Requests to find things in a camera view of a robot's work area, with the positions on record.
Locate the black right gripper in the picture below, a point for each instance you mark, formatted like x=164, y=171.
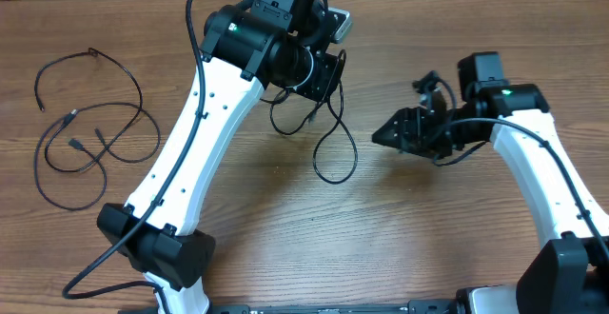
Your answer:
x=402, y=122

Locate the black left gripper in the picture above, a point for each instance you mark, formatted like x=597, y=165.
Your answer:
x=326, y=81

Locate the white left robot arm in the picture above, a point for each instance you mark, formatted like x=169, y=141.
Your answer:
x=245, y=49

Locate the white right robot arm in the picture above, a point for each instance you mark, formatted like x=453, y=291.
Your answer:
x=570, y=273

